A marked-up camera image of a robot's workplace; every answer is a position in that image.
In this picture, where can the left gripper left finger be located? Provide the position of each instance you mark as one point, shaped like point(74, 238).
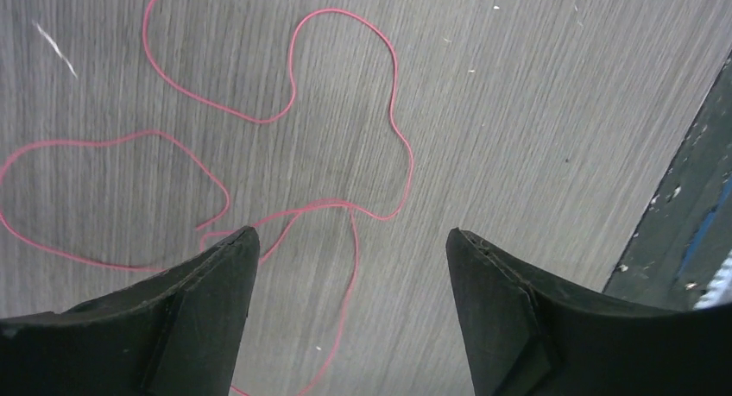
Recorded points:
point(175, 333)

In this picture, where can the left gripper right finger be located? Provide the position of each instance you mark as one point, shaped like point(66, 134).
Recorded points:
point(529, 332)

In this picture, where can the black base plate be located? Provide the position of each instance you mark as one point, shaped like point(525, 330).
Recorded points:
point(684, 234)

